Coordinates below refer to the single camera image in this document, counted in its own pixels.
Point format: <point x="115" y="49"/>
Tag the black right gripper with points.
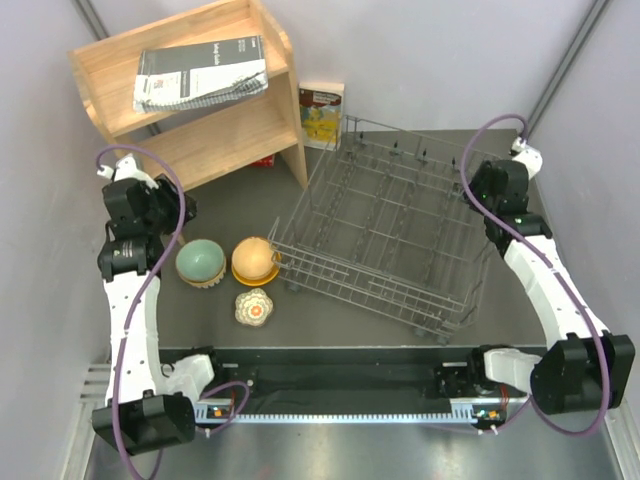
<point x="480" y="178"/>

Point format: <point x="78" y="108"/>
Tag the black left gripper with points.
<point x="169" y="193"/>

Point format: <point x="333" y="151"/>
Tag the pale green ceramic bowl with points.
<point x="200" y="260"/>

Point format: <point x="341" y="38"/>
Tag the grey wire dish rack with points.
<point x="384" y="225"/>

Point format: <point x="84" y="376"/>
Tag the beige bird-pattern bowl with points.
<point x="252" y="258"/>

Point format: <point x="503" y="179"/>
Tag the floral patterned ceramic bowl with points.
<point x="253" y="308"/>

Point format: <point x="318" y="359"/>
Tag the yellow plastic bowl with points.
<point x="257" y="282"/>

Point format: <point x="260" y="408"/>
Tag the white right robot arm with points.
<point x="585" y="366"/>

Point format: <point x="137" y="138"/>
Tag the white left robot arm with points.
<point x="145" y="408"/>

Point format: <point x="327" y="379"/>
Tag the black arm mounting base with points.
<point x="344" y="381"/>

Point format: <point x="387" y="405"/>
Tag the small red object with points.
<point x="266" y="162"/>

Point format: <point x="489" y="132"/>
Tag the grey spiral-bound manual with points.
<point x="200" y="75"/>

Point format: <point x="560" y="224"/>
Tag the wooden two-tier shelf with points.
<point x="221" y="142"/>

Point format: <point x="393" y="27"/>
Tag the colourful paperback book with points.
<point x="321" y="108"/>

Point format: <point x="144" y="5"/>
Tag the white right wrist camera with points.
<point x="527" y="155"/>

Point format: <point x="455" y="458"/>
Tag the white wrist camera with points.
<point x="126" y="168"/>
<point x="527" y="155"/>

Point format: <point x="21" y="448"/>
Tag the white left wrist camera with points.
<point x="126" y="168"/>

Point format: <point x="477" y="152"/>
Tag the aluminium rail with cable duct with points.
<point x="463" y="411"/>

